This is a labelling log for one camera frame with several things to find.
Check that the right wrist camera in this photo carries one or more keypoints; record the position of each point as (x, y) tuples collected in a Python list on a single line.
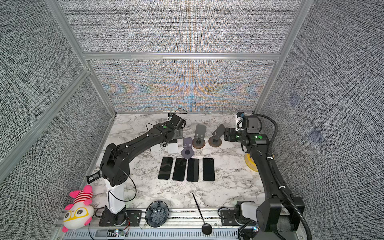
[(244, 122)]

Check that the white phone stand centre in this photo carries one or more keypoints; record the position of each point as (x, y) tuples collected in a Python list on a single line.
[(173, 146)]

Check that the yellow bamboo steamer basket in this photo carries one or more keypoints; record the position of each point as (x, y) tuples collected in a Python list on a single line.
[(250, 163)]

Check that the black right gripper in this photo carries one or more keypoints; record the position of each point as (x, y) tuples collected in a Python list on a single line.
[(232, 131)]

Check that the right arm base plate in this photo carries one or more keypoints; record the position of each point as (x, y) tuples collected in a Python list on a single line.
[(232, 217)]

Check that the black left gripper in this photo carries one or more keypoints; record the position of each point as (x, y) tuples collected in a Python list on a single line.
[(180, 134)]

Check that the dark patterned round bowl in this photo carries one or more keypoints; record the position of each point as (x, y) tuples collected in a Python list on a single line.
[(157, 214)]

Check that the white phone stand left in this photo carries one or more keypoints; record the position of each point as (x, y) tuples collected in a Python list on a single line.
[(156, 148)]

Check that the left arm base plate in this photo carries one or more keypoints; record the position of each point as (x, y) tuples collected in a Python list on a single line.
[(121, 219)]

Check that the white phone stand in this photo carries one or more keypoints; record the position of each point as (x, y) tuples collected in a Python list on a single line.
[(156, 148), (173, 146)]

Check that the black phone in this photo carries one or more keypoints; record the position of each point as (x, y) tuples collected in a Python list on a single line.
[(208, 170)]

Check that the black long-handled spoon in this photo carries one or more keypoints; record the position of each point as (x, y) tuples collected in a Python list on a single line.
[(206, 228)]

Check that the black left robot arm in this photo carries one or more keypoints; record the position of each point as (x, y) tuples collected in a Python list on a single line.
[(115, 166)]

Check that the white pink plush toy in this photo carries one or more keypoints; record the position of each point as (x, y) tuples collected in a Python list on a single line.
[(80, 212)]

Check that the purple round phone stand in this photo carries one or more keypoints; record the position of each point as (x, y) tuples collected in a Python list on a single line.
[(187, 151)]

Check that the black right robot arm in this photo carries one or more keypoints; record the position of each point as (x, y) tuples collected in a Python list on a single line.
[(277, 212)]

